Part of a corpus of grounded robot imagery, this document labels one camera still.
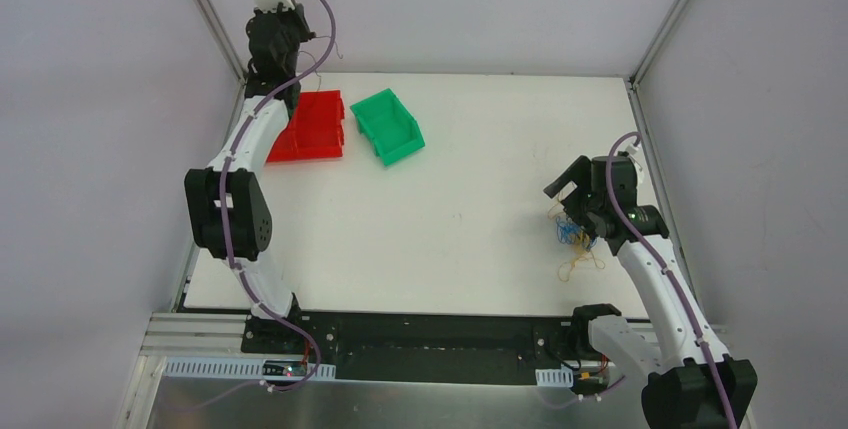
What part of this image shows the blue yellow wire bundle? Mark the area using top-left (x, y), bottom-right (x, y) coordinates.
top-left (546, 184), bottom-right (607, 284)

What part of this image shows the black thin wire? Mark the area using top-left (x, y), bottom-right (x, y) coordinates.
top-left (291, 0), bottom-right (346, 93)

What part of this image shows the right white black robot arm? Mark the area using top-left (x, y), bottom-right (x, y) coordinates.
top-left (543, 152), bottom-right (758, 428)

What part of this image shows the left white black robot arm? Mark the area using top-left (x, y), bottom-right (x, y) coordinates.
top-left (184, 3), bottom-right (315, 354)

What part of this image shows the red plastic bin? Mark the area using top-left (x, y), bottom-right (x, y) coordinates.
top-left (266, 90), bottom-right (345, 164)

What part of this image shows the green plastic bin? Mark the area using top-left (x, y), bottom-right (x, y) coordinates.
top-left (351, 88), bottom-right (426, 167)

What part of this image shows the right circuit board connector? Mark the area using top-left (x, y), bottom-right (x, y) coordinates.
top-left (572, 372), bottom-right (609, 395)

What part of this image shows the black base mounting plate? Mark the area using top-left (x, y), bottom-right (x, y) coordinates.
top-left (241, 311), bottom-right (617, 386)

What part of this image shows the left circuit board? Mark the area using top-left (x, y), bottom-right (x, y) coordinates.
top-left (262, 359), bottom-right (310, 380)

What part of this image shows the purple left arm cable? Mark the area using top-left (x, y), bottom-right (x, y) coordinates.
top-left (218, 0), bottom-right (338, 394)

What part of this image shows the aluminium frame rail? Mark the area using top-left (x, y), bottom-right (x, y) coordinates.
top-left (140, 313), bottom-right (247, 356)

